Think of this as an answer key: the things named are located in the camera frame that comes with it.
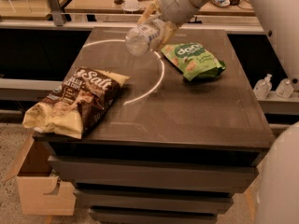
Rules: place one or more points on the left metal bracket post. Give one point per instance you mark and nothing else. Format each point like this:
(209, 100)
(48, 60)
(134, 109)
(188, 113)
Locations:
(56, 12)

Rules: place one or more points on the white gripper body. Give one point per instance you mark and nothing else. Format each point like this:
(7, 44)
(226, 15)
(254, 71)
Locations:
(176, 4)

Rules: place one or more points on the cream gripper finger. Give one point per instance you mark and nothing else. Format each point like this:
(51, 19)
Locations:
(151, 12)
(166, 30)

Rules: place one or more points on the blue and white device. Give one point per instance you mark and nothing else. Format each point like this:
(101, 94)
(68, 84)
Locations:
(221, 3)

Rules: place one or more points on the left sanitizer bottle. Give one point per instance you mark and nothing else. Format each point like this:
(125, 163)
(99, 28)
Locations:
(263, 87)

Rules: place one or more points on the round clear lid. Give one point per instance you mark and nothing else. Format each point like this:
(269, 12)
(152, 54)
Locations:
(131, 5)

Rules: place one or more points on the cardboard box on floor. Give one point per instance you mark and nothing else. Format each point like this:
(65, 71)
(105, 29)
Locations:
(41, 193)

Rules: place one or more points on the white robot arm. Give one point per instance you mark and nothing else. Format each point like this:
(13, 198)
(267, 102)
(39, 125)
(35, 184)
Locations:
(278, 196)

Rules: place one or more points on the clear plastic water bottle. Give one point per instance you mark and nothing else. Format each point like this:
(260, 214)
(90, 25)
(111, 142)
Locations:
(145, 37)

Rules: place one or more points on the right sanitizer bottle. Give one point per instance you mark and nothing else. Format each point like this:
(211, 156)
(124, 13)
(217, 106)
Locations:
(285, 88)

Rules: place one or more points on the grey drawer cabinet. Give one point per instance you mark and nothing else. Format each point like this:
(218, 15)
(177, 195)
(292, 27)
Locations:
(168, 151)

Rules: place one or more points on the sanitizer bottle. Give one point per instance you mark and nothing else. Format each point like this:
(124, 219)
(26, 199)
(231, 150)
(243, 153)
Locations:
(263, 87)
(285, 88)

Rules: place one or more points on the brown and cream chip bag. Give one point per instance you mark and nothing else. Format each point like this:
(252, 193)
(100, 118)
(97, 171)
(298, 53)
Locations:
(77, 104)

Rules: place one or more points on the green snack bag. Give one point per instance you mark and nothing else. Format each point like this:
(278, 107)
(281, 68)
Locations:
(194, 61)

